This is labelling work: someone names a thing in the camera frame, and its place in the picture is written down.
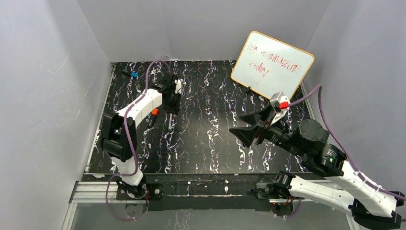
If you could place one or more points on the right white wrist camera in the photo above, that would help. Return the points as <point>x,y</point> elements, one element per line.
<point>280,104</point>

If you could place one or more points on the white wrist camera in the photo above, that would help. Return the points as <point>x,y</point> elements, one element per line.
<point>280,104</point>
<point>178,86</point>

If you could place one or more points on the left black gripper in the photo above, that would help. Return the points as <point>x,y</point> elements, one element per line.
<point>173,106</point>

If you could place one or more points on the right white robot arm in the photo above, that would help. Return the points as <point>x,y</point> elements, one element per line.
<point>356,195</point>

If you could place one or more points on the yellow framed whiteboard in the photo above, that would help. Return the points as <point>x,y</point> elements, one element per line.
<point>267,66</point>

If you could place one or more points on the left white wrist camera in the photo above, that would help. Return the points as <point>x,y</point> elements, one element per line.
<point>178,86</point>

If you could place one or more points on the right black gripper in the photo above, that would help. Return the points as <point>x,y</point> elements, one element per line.
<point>263,131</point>

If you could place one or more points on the orange black highlighter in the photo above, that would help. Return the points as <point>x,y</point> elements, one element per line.
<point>152,119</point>

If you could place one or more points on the blue capped black marker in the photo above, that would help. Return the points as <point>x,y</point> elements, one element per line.
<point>130,73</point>

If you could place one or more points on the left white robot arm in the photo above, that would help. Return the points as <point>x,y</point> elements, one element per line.
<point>118,137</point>

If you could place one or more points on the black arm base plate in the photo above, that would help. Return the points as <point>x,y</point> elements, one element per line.
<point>182,191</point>

